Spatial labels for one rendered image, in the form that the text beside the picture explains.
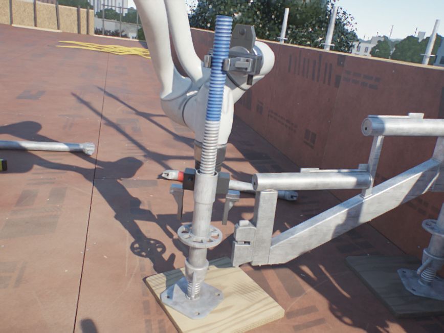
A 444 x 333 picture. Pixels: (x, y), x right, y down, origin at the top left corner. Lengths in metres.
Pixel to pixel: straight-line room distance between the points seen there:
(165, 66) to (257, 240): 0.54
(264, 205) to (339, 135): 1.15
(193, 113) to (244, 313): 0.57
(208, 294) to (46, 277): 0.48
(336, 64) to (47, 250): 1.65
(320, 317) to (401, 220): 0.67
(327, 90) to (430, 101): 0.75
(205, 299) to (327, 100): 1.45
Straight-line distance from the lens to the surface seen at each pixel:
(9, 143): 2.42
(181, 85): 1.13
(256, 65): 1.02
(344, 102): 2.15
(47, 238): 1.53
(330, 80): 2.30
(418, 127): 1.23
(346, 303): 1.36
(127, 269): 1.34
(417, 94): 1.75
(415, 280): 1.56
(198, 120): 1.05
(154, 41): 1.01
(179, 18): 1.18
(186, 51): 1.21
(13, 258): 1.44
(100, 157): 2.33
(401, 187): 1.28
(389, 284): 1.49
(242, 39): 1.09
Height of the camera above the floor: 0.75
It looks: 20 degrees down
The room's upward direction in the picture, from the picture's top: 7 degrees clockwise
